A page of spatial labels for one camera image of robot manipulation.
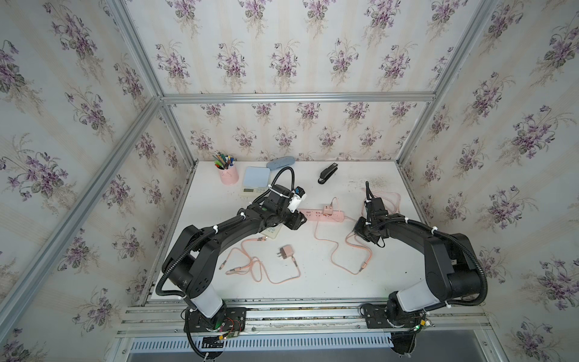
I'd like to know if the pink power strip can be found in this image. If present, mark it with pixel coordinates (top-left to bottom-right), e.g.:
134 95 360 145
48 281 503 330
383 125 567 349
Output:
301 209 345 223

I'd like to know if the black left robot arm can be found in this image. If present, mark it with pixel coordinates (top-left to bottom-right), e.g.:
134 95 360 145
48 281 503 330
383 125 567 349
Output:
155 166 307 318

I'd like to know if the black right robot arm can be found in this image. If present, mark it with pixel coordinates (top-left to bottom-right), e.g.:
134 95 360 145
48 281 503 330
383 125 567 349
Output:
354 183 489 326

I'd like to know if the pink charger adapter with prongs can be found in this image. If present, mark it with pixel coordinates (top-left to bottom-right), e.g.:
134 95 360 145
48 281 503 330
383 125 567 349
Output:
277 244 294 259

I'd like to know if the black stapler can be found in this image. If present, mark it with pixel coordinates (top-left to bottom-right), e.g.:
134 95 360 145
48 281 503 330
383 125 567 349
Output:
318 163 339 185

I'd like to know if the blue fabric pencil case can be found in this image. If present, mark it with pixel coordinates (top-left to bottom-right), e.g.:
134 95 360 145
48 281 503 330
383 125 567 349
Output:
266 156 296 171

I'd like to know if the pink pen holder cup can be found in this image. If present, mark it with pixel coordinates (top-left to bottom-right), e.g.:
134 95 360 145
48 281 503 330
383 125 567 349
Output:
219 165 239 186

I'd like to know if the coloured pens bundle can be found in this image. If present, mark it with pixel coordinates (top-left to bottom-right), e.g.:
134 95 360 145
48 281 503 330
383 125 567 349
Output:
212 152 235 170

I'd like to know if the pink power strip cord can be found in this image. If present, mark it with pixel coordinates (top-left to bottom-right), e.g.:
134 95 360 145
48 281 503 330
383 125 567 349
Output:
343 187 408 223

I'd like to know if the pink charging cable left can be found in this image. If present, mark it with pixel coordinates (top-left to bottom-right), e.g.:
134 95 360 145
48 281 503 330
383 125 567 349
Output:
219 234 302 286

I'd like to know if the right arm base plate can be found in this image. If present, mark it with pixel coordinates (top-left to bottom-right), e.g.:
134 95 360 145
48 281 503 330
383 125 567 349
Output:
359 303 427 332

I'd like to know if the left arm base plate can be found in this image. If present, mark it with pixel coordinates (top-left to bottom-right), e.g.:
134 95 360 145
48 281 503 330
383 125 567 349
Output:
182 307 247 334

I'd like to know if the aluminium rail frame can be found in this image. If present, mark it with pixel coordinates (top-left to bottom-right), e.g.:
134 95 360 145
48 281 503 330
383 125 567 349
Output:
114 298 492 338

